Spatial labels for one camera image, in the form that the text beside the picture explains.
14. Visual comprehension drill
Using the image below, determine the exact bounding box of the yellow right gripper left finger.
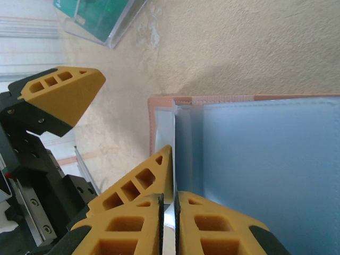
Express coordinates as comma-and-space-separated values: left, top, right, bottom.
70, 193, 166, 255

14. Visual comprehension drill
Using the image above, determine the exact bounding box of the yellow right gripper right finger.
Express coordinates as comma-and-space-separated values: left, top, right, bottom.
173, 190, 293, 255

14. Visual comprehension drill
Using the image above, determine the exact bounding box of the teal plastic card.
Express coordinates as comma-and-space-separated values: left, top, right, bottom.
53, 0, 135, 45

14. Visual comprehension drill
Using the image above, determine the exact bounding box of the teal and black box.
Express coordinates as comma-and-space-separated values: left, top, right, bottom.
63, 0, 150, 50

